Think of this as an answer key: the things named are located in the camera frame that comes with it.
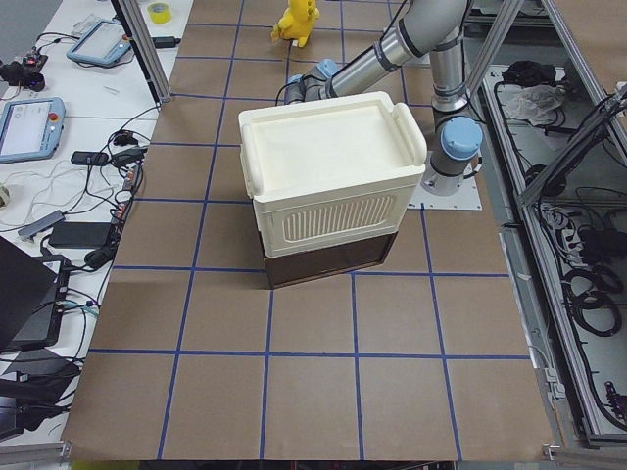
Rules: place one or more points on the dark brown bottom drawer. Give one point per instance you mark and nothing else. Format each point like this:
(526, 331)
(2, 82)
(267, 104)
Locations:
(308, 266)

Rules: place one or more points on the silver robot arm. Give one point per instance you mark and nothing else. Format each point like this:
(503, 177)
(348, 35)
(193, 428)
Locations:
(432, 28)

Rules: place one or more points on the aluminium frame post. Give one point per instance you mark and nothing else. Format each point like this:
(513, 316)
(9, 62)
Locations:
(136, 30)

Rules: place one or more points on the yellow tape roll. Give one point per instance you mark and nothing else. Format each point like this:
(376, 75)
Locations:
(159, 12)

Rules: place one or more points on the yellow plush dinosaur toy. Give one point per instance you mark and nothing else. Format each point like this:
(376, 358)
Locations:
(297, 22)

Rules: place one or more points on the blue teach pendant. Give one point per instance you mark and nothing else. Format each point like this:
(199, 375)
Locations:
(103, 45)
(31, 129)

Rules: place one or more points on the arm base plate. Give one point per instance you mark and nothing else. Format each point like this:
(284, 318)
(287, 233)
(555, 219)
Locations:
(420, 62)
(458, 193)

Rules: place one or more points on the black laptop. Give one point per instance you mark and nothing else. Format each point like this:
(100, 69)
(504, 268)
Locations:
(32, 292)

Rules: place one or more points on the black power brick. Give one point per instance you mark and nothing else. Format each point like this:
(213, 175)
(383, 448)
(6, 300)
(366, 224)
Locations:
(80, 235)

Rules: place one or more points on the cream plastic storage cabinet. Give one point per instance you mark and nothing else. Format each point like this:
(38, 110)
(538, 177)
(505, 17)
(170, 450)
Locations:
(330, 172)

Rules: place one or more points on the black power adapter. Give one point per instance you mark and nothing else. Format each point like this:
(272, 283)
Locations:
(166, 42)

